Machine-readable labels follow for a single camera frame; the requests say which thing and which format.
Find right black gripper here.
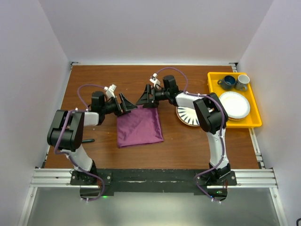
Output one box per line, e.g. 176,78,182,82
136,84,169,109

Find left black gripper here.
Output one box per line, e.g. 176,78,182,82
101,93,137,117

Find purple cloth napkin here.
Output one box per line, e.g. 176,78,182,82
117,105,164,148

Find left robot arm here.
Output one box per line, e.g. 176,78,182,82
47,91,137,185

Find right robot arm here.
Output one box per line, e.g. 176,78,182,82
136,75,231,185

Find blue striped white plate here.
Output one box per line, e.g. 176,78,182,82
176,107,199,127

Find blue grey bowl cup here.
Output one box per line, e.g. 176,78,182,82
217,75,236,90

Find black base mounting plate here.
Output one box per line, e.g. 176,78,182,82
70,169,237,201

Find white plate in tray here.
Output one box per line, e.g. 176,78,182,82
219,91,251,121

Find white grey mug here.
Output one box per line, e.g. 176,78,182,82
235,74,250,91

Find yellow plastic tray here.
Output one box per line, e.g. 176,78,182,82
207,72,262,128

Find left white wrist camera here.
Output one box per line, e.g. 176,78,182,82
103,84,117,98

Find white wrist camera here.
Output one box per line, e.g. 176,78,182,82
103,84,117,98
149,73,160,88

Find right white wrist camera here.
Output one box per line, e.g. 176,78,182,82
149,73,160,88

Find gold spoon green handle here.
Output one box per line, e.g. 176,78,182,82
82,139,95,144

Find aluminium frame rail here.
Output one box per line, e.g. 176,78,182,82
17,62,289,226

